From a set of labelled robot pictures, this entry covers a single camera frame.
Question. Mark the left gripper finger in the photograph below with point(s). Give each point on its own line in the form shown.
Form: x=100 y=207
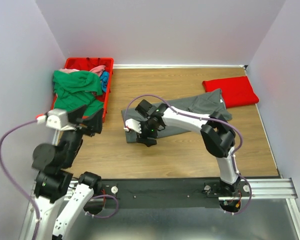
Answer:
x=75 y=116
x=95 y=121

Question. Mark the pink t shirt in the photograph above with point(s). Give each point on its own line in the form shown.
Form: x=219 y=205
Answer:
x=98 y=70

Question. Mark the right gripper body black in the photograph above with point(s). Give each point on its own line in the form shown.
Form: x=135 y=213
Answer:
x=147 y=132

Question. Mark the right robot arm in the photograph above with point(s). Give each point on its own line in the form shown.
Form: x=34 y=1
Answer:
x=217 y=134

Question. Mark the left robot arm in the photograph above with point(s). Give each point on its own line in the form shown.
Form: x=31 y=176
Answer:
x=53 y=180

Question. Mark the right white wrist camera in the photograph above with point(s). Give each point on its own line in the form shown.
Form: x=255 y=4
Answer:
x=132 y=125

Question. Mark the green t shirt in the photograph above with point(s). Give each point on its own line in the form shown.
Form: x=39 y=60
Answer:
x=75 y=89

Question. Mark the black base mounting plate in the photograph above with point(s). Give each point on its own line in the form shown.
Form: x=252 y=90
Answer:
x=165 y=193

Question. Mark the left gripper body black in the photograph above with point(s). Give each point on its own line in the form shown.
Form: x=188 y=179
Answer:
x=85 y=129

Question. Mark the blue t shirt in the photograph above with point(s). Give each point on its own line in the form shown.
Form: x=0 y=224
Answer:
x=104 y=79

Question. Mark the folded red t shirt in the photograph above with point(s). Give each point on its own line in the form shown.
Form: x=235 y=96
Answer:
x=235 y=91

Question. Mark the red plastic bin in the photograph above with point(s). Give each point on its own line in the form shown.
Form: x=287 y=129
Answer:
x=86 y=64

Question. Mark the aluminium frame rail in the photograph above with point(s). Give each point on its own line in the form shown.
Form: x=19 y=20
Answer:
x=256 y=188

